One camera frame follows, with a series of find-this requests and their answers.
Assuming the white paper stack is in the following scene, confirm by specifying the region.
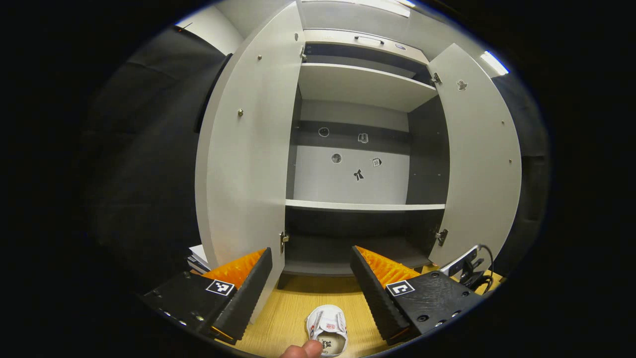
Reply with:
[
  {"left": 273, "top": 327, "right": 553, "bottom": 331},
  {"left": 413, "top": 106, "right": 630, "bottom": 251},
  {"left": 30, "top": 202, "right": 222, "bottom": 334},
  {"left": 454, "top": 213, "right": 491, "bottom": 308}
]
[{"left": 188, "top": 244, "right": 212, "bottom": 275}]

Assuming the white shoe cabinet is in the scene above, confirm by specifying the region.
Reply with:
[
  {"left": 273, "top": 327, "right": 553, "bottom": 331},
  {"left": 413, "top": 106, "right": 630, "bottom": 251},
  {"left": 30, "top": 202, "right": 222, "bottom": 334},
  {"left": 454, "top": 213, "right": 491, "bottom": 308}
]
[{"left": 278, "top": 28, "right": 450, "bottom": 289}]

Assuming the ceiling light panel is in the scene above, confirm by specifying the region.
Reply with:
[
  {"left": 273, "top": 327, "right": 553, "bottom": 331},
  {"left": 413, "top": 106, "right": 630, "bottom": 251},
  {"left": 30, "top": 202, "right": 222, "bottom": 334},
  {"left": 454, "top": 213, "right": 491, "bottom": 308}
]
[{"left": 479, "top": 50, "right": 510, "bottom": 76}]

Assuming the white cabinet shelf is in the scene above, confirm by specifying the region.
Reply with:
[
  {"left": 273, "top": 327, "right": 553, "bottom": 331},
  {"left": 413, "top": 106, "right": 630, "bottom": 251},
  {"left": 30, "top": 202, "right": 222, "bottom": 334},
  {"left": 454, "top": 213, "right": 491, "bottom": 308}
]
[{"left": 298, "top": 63, "right": 438, "bottom": 113}]

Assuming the white shoe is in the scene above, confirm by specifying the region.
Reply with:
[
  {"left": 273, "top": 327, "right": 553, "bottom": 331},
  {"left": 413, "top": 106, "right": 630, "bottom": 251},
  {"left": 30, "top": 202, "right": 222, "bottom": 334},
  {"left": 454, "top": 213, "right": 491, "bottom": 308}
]
[{"left": 306, "top": 304, "right": 348, "bottom": 358}]

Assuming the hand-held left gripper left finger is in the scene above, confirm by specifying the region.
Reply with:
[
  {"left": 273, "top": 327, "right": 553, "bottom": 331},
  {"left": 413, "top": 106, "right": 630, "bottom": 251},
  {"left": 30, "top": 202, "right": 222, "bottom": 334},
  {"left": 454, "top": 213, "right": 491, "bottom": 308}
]
[{"left": 141, "top": 247, "right": 273, "bottom": 345}]

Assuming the black cable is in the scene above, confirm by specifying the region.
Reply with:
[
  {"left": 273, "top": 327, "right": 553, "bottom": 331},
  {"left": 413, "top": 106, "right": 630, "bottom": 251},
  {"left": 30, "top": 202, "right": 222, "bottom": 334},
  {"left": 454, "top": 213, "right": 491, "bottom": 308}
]
[{"left": 465, "top": 244, "right": 495, "bottom": 294}]

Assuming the black backdrop cloth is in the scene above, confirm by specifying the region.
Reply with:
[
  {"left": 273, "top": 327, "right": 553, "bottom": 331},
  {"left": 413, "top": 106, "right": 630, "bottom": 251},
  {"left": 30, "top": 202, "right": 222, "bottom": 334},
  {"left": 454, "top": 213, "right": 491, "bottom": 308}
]
[
  {"left": 489, "top": 72, "right": 550, "bottom": 276},
  {"left": 79, "top": 25, "right": 234, "bottom": 294}
]

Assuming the white cabinet door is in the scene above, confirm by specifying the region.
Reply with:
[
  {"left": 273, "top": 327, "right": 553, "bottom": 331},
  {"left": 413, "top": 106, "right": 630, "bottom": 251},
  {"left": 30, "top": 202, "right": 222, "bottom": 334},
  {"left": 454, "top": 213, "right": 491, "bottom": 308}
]
[
  {"left": 427, "top": 43, "right": 522, "bottom": 271},
  {"left": 195, "top": 1, "right": 306, "bottom": 324}
]

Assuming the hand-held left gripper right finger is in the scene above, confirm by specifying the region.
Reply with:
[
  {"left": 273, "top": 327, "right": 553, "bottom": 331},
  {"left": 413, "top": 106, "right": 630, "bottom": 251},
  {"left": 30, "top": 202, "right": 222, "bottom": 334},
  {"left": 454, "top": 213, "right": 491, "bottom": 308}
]
[{"left": 350, "top": 245, "right": 485, "bottom": 346}]

